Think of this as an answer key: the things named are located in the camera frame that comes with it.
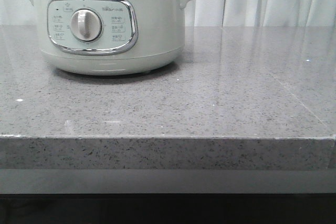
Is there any pale green electric cooking pot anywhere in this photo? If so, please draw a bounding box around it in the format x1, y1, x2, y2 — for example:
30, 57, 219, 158
30, 0, 191, 76

